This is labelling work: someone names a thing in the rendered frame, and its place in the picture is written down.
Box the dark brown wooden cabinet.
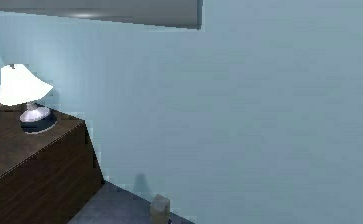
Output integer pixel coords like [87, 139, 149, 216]
[0, 105, 105, 224]

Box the white shade table lamp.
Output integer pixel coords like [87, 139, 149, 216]
[0, 63, 59, 135]

